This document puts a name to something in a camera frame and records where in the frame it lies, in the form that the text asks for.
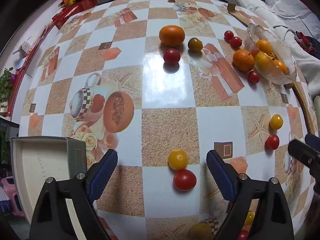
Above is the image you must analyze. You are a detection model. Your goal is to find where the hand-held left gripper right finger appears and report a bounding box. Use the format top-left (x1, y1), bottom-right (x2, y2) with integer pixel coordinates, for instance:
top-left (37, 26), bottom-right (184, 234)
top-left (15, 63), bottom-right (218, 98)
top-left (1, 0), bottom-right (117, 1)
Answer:
top-left (206, 149), bottom-right (295, 240)

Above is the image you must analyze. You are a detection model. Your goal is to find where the green potted plant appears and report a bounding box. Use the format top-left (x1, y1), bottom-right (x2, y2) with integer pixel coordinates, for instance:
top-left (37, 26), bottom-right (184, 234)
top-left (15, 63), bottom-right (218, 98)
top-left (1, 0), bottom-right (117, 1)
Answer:
top-left (0, 66), bottom-right (15, 115)

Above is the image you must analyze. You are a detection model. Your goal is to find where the grey white blanket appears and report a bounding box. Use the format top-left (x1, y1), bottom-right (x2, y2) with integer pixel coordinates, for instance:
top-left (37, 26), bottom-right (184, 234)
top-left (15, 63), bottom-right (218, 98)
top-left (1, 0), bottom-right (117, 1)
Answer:
top-left (209, 0), bottom-right (320, 98)

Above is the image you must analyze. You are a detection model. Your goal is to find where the dark red cloth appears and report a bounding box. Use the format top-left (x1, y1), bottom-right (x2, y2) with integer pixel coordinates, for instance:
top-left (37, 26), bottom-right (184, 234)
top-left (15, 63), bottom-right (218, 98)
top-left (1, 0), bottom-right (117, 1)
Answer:
top-left (295, 31), bottom-right (320, 60)

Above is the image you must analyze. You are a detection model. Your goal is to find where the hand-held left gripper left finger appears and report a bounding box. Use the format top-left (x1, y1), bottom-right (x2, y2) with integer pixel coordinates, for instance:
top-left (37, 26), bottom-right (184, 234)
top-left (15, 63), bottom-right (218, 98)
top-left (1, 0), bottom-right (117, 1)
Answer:
top-left (29, 149), bottom-right (118, 240)

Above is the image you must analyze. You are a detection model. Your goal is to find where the flat red gift box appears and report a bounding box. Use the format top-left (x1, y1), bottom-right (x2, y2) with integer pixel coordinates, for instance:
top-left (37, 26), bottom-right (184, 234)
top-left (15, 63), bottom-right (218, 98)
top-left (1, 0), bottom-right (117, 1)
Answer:
top-left (52, 0), bottom-right (98, 30)

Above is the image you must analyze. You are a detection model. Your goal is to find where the green yellow cherry tomato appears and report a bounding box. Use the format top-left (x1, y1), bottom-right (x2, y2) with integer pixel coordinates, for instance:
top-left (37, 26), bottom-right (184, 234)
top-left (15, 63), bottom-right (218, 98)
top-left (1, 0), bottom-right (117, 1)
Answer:
top-left (188, 37), bottom-right (203, 53)

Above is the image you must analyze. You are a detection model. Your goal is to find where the small orange citrus fruit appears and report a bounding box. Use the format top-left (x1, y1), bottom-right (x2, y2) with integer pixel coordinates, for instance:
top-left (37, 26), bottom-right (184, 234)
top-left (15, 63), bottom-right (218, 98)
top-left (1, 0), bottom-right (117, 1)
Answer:
top-left (255, 39), bottom-right (273, 57)
top-left (272, 59), bottom-right (288, 76)

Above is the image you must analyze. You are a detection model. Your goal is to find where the clear glass bowl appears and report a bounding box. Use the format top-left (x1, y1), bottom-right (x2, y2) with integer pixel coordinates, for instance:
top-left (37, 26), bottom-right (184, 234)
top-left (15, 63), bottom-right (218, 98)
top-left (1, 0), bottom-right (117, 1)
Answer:
top-left (244, 24), bottom-right (298, 85)

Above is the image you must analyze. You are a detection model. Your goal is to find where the pink plastic stool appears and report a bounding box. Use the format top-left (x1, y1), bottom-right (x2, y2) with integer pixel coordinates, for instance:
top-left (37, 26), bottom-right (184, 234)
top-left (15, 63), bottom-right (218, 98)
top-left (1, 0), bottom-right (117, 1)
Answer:
top-left (0, 176), bottom-right (24, 217)

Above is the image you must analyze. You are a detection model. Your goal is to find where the yellow citrus fruit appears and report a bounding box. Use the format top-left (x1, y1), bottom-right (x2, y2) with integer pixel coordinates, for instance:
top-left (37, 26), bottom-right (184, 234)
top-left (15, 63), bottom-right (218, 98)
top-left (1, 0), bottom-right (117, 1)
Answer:
top-left (254, 51), bottom-right (278, 77)

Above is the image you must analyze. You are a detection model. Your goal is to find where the small white paper box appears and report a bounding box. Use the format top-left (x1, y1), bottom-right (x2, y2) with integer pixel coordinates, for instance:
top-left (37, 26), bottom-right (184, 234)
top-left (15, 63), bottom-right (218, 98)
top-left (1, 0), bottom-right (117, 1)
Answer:
top-left (14, 36), bottom-right (33, 58)

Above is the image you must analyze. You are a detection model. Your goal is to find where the grey white box tray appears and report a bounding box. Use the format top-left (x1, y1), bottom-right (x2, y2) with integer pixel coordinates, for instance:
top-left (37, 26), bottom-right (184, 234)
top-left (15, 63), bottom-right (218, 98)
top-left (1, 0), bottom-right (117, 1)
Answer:
top-left (10, 136), bottom-right (87, 240)

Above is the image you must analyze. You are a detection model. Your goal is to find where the large orange mandarin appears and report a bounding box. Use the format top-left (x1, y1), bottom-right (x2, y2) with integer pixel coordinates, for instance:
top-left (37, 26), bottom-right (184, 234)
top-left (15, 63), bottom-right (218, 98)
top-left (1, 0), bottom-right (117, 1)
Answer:
top-left (159, 25), bottom-right (186, 47)

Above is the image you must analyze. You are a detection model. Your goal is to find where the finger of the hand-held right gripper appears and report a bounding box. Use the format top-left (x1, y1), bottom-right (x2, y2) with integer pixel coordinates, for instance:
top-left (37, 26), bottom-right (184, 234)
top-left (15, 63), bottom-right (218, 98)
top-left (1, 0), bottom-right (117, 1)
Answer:
top-left (305, 133), bottom-right (320, 153)
top-left (287, 139), bottom-right (320, 174)

